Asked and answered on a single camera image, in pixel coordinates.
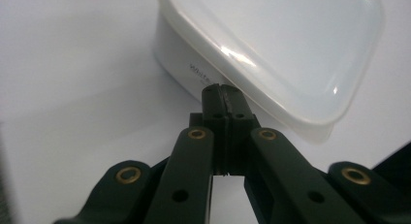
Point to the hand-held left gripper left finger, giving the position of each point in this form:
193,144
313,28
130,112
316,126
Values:
214,101

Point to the white square lidded container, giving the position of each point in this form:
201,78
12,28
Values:
274,49

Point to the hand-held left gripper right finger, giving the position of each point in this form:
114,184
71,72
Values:
237,104

